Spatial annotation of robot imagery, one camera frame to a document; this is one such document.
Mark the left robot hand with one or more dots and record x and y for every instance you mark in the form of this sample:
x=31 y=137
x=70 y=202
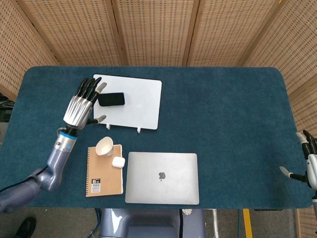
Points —
x=79 y=104

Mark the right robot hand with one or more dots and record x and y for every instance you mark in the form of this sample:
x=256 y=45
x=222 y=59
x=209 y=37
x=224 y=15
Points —
x=305 y=158

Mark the black eraser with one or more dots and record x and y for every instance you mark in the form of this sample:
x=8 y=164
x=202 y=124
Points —
x=111 y=99

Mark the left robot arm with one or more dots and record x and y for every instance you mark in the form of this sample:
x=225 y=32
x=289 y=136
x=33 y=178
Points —
x=42 y=171

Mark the brown spiral notebook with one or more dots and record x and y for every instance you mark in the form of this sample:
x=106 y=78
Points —
x=104 y=173

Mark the white printed paper cup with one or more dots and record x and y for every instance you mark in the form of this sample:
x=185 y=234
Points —
x=104 y=147

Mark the white earbuds case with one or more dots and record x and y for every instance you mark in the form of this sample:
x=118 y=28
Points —
x=118 y=161

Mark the blue carpet table cover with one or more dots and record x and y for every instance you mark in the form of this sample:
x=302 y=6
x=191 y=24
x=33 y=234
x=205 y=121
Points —
x=223 y=124

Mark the woven bamboo folding screen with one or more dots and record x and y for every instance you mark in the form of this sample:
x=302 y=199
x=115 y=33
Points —
x=158 y=29

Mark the grey laptop with apple logo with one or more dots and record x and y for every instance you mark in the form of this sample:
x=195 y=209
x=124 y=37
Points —
x=162 y=178

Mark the black shoe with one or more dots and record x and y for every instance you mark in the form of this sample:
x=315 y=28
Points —
x=24 y=228

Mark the blue-grey robot torso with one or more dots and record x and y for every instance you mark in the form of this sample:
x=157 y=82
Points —
x=148 y=223

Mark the white board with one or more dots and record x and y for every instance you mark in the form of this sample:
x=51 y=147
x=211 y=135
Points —
x=133 y=101

